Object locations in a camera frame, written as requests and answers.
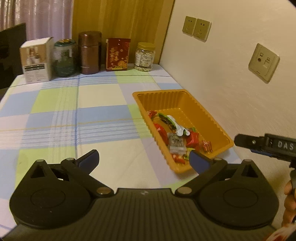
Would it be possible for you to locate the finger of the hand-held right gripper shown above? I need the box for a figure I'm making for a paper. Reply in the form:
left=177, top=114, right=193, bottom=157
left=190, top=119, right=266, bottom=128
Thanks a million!
left=251, top=148, right=275, bottom=156
left=233, top=134, right=266, bottom=149

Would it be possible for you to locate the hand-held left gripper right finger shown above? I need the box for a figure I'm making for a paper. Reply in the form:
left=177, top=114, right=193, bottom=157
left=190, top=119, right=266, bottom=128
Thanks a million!
left=175, top=150, right=263, bottom=197

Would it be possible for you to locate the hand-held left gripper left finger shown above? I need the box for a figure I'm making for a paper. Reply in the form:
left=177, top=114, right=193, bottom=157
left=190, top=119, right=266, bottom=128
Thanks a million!
left=27, top=150, right=114, bottom=198

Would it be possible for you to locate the red candy packet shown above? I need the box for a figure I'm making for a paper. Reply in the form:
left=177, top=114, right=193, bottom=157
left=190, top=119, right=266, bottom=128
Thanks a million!
left=186, top=132, right=200, bottom=149

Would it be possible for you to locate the grey clear snack packet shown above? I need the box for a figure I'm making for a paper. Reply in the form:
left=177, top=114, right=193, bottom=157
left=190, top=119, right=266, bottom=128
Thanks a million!
left=167, top=133, right=187, bottom=154

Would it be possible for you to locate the long green snack packet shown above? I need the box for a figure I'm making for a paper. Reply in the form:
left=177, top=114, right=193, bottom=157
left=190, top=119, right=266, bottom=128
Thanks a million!
left=157, top=112, right=191, bottom=137

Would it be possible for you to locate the large red snack packet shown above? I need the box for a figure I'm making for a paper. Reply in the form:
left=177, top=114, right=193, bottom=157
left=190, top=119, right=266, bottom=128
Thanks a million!
left=153, top=123, right=169, bottom=142

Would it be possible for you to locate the orange plastic tray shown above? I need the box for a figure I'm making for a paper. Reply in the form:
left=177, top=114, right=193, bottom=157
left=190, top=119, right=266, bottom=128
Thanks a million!
left=132, top=89, right=234, bottom=174

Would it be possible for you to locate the person's right hand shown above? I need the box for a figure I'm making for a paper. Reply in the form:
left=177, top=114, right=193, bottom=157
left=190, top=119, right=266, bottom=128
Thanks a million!
left=282, top=179, right=296, bottom=229

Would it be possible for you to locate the red white object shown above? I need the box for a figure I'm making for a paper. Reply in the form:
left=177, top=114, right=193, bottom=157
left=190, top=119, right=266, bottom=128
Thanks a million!
left=265, top=226, right=296, bottom=241

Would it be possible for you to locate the green glass jar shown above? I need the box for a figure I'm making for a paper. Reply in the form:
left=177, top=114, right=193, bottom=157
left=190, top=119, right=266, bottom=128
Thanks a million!
left=54, top=39, right=77, bottom=77

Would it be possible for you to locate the brown metal thermos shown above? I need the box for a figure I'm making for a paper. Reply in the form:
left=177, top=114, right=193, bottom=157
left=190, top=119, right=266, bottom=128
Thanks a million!
left=78, top=31, right=102, bottom=75

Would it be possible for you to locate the red gift box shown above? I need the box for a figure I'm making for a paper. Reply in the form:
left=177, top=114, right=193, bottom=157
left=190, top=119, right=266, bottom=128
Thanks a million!
left=106, top=38, right=131, bottom=72

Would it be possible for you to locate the white cardboard box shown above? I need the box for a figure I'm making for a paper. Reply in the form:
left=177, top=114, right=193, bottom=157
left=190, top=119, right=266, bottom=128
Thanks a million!
left=19, top=37, right=55, bottom=84

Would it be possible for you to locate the glass jar yellow lid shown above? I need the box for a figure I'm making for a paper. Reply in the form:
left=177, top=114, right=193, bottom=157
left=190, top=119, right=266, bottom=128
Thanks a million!
left=134, top=42, right=156, bottom=72

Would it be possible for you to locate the black monitor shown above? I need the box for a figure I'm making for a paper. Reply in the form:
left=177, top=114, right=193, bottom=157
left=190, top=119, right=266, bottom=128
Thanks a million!
left=0, top=23, right=27, bottom=90

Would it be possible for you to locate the sheer pink curtain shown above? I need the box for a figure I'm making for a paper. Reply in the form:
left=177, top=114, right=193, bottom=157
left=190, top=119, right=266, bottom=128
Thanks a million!
left=0, top=0, right=74, bottom=44

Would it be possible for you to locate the beige network wall socket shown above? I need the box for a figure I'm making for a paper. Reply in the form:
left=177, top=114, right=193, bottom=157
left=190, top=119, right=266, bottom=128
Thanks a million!
left=248, top=43, right=280, bottom=84

